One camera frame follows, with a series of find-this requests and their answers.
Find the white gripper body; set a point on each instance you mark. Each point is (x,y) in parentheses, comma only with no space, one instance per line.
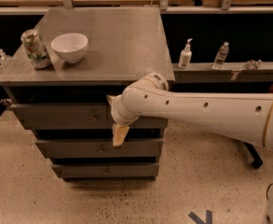
(116,113)

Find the grey top drawer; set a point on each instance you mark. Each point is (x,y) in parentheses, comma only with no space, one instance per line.
(63,116)

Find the grey drawer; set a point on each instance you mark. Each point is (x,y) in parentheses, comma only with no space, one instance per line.
(63,116)
(99,148)
(106,171)

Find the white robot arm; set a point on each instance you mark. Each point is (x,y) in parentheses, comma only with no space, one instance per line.
(247,117)

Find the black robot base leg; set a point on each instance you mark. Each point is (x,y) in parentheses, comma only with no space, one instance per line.
(257,161)

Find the grey middle drawer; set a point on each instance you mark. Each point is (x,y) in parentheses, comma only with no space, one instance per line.
(99,148)

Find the grey bottom drawer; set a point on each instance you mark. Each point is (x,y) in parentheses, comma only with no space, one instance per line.
(106,171)

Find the white ceramic bowl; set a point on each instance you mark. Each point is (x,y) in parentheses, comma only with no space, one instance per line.
(71,47)

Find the white lotion pump bottle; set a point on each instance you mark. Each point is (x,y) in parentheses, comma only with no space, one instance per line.
(185,55)

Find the green white soda can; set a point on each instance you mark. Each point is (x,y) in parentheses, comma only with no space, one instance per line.
(36,49)

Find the clear plastic water bottle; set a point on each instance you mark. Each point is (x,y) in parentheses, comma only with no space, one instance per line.
(221,56)

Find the clear sanitizer pump bottle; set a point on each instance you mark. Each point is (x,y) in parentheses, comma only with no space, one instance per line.
(4,58)

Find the crumpled clear plastic wrap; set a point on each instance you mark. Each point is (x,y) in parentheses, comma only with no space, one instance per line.
(253,64)

